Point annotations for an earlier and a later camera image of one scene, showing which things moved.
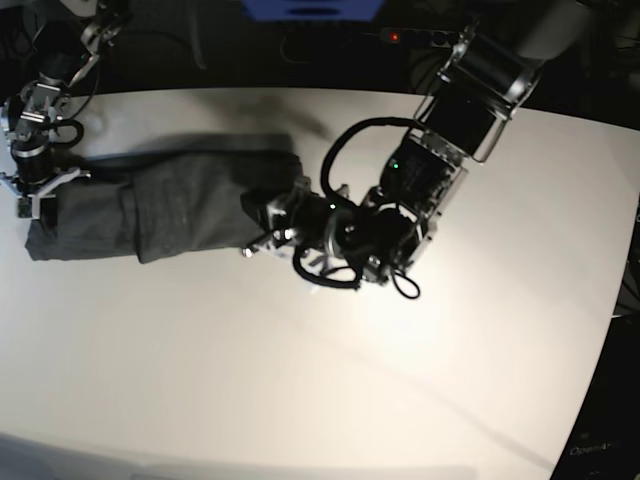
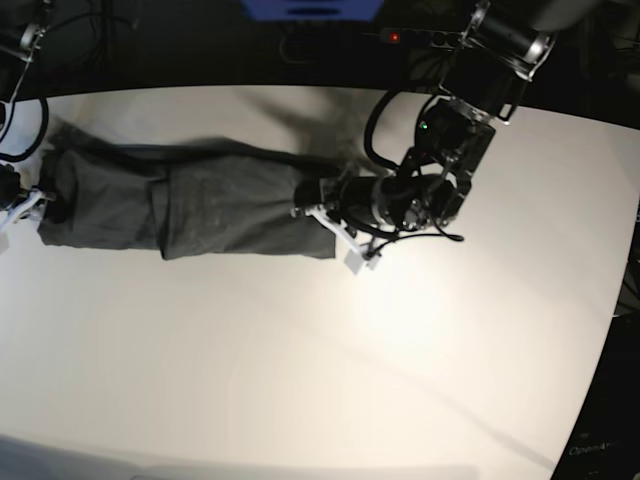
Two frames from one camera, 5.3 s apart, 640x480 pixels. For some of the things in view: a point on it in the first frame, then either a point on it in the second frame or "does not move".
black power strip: x=418 y=37 does not move
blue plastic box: x=313 y=11 does not move
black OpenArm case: x=604 y=442 does not move
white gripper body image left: x=42 y=193 -> x=31 y=207
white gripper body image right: x=300 y=219 -> x=356 y=256
